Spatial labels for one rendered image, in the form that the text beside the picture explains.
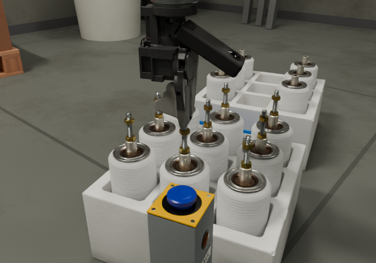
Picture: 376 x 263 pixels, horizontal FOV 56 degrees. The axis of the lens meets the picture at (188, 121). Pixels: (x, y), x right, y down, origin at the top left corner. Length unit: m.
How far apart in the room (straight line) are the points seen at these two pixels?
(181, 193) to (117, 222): 0.29
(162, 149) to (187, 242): 0.35
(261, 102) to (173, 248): 0.82
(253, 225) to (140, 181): 0.23
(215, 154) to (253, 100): 0.52
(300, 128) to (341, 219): 0.28
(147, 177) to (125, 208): 0.07
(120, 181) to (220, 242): 0.23
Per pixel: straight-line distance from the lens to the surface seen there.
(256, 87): 1.34
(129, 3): 2.82
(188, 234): 0.46
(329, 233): 0.96
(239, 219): 0.63
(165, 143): 0.78
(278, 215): 0.69
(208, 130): 0.75
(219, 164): 0.76
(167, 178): 0.65
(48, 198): 1.07
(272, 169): 0.72
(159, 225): 0.48
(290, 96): 1.09
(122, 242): 0.77
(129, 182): 0.71
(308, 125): 1.09
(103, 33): 2.82
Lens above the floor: 0.62
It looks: 26 degrees down
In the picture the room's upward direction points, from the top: straight up
